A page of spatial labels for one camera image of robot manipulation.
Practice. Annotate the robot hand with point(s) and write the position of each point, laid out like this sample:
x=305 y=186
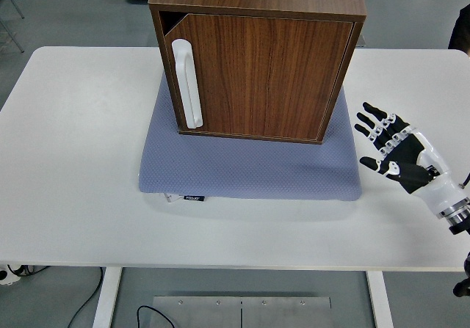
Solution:
x=411 y=155

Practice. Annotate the brown wooden cabinet door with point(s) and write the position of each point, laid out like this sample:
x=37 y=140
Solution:
x=275 y=78

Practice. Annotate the person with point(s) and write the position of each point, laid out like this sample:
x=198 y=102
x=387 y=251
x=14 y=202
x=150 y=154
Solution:
x=462 y=31

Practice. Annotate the white table leg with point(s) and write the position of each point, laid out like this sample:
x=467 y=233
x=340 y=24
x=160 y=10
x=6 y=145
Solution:
x=108 y=298
x=378 y=298

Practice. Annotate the blue-grey textured mat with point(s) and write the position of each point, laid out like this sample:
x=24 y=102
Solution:
x=238 y=170

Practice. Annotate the black mat label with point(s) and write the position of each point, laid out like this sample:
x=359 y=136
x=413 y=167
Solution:
x=194 y=198

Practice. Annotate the clear plastic tag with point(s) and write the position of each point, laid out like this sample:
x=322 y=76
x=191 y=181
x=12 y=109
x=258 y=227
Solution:
x=168 y=197

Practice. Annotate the grey metal plate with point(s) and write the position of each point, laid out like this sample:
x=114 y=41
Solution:
x=205 y=315

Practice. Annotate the grey metal rack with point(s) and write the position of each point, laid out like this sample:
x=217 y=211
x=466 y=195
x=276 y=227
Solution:
x=14 y=31

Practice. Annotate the white power strip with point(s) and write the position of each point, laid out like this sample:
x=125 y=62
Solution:
x=5 y=274

